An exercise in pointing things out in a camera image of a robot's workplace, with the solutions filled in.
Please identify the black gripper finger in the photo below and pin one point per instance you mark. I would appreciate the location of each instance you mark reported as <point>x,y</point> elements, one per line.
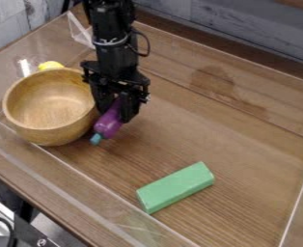
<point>103,96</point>
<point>130,105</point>

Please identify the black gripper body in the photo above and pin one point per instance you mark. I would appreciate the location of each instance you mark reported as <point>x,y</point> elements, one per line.
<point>132,80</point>

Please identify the purple toy eggplant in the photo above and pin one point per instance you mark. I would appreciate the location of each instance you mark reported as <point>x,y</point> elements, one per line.
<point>108,123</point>

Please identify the brown wooden bowl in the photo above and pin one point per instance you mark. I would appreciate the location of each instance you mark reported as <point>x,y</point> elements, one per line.
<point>50,107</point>

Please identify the yellow toy lemon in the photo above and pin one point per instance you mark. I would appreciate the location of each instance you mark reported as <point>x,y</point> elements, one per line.
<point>51,65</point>

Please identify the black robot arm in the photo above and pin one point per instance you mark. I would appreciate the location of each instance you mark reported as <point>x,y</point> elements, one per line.
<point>112,74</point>

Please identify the green rectangular block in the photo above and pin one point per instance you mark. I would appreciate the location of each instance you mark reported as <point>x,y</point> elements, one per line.
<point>179,185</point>

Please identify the clear acrylic corner bracket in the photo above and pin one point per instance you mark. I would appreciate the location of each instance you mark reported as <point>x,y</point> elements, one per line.
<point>80,33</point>

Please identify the clear acrylic tray wall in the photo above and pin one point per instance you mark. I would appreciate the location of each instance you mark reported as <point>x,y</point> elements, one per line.
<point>227,107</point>

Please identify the black metal bracket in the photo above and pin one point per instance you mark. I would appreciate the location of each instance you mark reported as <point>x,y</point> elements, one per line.
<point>28,236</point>

